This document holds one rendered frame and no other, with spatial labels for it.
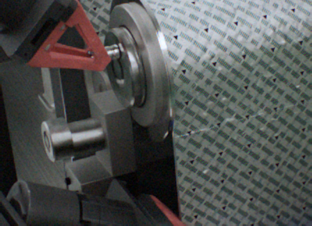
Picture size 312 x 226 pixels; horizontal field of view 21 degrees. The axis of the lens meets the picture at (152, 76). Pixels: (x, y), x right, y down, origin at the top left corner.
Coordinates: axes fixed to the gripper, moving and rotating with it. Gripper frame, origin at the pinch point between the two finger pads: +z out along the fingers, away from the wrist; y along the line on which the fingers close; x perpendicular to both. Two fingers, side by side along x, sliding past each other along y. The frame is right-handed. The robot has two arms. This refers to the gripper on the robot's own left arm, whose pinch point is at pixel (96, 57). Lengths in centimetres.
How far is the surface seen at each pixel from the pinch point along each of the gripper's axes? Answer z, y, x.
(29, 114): 35, -67, -25
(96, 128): 6.2, -2.3, -6.1
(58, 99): 19.1, -34.2, -12.6
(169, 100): 4.4, 6.7, 1.3
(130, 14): -0.2, 0.5, 4.9
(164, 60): 2.0, 5.9, 3.7
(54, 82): 17.1, -34.4, -10.9
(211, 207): 15.8, 6.9, -4.9
